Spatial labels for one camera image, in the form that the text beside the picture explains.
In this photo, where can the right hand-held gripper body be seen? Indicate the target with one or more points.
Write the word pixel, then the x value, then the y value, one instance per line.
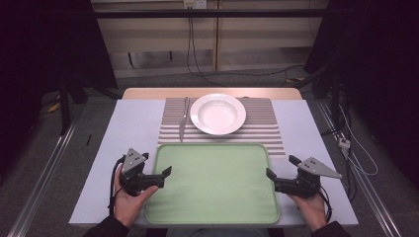
pixel 303 182

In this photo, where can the white power strip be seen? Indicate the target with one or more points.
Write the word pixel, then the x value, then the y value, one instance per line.
pixel 344 142

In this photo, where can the black horizontal bar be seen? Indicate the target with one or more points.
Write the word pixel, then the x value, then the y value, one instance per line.
pixel 210 13

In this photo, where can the small black pen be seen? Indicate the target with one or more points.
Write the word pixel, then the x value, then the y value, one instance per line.
pixel 88 140

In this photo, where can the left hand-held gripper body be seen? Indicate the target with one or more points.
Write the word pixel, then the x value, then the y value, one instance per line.
pixel 133 161

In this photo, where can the black metal stand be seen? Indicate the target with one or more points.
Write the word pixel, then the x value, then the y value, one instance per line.
pixel 334 95
pixel 64 105

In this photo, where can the aluminium floor rail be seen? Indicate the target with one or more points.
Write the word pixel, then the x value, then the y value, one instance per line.
pixel 360 177
pixel 42 179

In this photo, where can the person's left hand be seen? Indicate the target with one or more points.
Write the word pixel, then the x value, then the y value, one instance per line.
pixel 130 205

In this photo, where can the white deep plate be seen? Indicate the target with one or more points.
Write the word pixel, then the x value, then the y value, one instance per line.
pixel 218 114

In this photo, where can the person's right hand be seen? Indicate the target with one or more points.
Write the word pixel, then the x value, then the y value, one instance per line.
pixel 312 210

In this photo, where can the grey striped placemat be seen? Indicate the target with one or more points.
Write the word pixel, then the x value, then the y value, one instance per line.
pixel 263 131

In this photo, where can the white wall socket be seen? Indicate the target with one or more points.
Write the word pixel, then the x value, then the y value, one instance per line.
pixel 195 3

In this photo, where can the silver table knife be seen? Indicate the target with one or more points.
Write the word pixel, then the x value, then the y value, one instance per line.
pixel 183 126

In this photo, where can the light green tray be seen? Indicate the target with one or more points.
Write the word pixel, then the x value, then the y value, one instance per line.
pixel 214 187

